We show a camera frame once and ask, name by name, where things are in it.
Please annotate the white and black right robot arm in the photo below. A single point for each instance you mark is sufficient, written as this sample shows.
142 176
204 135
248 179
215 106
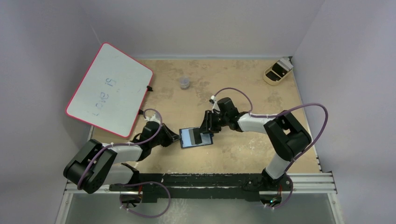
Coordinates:
287 136

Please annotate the blue leather card holder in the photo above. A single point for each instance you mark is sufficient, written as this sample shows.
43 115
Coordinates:
185 139

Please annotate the beige oval card tray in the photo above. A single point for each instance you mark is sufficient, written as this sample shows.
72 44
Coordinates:
272 78

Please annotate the stack of credit cards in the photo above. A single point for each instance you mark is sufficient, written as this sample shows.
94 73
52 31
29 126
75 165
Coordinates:
283 66

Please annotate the aluminium extrusion rail frame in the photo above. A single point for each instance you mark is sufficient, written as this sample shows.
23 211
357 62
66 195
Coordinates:
312 201

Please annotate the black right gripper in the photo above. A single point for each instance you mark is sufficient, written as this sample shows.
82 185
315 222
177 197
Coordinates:
209 122

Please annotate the small clear plastic cup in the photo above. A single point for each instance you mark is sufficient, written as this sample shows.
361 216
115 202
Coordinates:
184 83

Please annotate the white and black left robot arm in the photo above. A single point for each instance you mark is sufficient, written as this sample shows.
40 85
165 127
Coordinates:
98 164

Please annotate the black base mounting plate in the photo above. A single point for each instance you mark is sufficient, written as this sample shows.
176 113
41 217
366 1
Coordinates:
251 187

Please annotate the pink framed whiteboard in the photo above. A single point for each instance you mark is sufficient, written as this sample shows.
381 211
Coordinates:
111 92

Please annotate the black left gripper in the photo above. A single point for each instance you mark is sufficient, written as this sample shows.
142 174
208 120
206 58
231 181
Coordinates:
170 136

